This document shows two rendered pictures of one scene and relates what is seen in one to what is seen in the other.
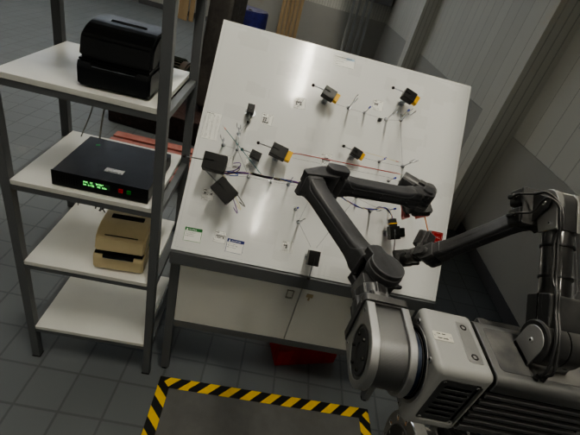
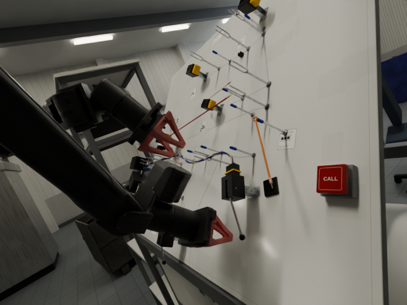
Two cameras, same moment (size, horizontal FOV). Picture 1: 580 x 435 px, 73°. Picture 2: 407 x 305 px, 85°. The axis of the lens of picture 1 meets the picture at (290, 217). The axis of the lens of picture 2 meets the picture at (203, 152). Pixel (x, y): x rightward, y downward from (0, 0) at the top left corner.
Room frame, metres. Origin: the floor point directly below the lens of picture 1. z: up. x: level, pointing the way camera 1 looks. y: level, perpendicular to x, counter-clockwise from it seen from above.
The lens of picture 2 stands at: (1.20, -0.92, 1.28)
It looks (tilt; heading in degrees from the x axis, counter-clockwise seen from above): 6 degrees down; 66
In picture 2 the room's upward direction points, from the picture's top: 23 degrees counter-clockwise
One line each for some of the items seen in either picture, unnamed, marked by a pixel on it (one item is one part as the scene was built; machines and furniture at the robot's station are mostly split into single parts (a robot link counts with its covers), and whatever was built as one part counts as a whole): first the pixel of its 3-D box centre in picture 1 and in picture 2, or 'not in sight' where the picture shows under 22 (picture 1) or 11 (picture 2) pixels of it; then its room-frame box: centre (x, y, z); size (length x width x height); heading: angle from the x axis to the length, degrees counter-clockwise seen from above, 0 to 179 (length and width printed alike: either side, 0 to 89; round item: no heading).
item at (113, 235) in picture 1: (128, 234); not in sight; (1.35, 0.69, 0.76); 0.30 x 0.21 x 0.20; 11
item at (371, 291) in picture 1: (373, 308); not in sight; (0.58, -0.21, 1.45); 0.09 x 0.08 x 0.12; 96
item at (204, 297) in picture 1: (236, 300); (186, 288); (1.30, 0.13, 0.60); 0.55 x 0.02 x 0.39; 98
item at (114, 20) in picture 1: (129, 53); (107, 121); (1.35, 0.70, 1.56); 0.30 x 0.23 x 0.19; 10
